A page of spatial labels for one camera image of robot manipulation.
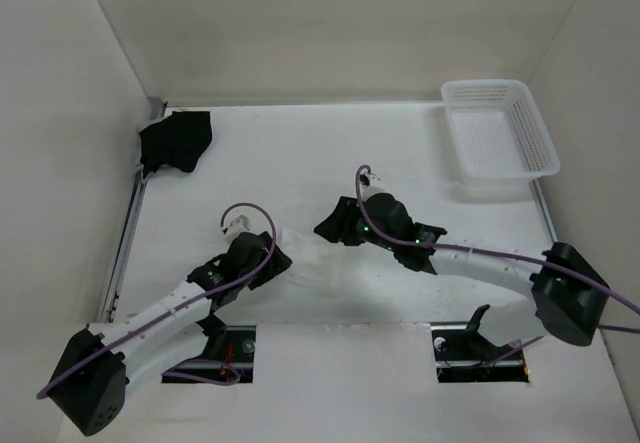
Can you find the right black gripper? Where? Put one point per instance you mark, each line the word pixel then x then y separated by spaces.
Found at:
pixel 339 225

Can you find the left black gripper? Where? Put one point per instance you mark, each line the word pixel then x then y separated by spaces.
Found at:
pixel 276 265

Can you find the white tank top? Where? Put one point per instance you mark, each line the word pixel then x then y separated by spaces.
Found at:
pixel 316 264

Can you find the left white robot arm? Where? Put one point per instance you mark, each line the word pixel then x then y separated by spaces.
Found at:
pixel 97 371

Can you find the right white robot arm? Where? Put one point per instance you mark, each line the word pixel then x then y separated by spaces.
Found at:
pixel 560 294

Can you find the black folded tank top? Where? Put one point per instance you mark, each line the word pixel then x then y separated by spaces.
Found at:
pixel 176 141

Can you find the white plastic basket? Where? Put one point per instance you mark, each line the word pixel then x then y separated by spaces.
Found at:
pixel 498 134

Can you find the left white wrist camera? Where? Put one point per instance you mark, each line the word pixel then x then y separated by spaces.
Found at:
pixel 237 226

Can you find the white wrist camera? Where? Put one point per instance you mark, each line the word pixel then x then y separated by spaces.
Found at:
pixel 237 226
pixel 370 185

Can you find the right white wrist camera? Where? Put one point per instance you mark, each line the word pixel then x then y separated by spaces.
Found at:
pixel 370 185

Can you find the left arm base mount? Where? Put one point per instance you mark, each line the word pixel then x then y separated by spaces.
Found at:
pixel 227 358

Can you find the left metal table rail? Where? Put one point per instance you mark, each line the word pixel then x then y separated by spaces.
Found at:
pixel 116 268

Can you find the metal table rail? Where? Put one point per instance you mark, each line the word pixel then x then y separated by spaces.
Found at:
pixel 116 268
pixel 552 231

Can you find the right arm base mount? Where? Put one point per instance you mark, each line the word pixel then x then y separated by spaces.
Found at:
pixel 462 355

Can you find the right metal table rail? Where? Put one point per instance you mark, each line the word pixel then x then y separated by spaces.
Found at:
pixel 552 231

